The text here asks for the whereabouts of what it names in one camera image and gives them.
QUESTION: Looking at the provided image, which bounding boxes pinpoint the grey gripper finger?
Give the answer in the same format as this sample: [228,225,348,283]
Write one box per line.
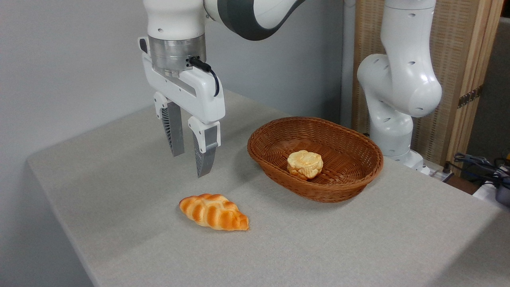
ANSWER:
[188,116,221,179]
[154,91,186,157]

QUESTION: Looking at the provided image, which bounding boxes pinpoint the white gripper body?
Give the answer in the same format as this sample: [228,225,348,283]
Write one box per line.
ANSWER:
[137,37,226,124]

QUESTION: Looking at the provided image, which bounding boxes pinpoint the brass screen hinge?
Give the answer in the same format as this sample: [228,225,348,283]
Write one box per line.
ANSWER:
[457,85,483,109]

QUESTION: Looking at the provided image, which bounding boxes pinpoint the braided golden bread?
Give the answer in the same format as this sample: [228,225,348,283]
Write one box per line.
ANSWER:
[178,193,250,232]

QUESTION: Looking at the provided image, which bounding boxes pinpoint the dark cable bundle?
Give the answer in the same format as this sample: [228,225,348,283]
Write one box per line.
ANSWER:
[443,153,510,190]

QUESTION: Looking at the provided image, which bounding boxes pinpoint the round pale bread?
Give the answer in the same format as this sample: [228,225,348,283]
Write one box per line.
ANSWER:
[287,150,324,181]

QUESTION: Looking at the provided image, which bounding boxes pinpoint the brown wicker basket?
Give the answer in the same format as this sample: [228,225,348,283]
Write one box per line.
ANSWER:
[247,116,384,203]

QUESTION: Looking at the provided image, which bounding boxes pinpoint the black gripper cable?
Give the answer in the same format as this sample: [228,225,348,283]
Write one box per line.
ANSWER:
[188,57,220,97]

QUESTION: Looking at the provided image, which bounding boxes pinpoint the wood and rattan folding screen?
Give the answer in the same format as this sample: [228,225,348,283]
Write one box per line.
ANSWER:
[351,0,504,176]

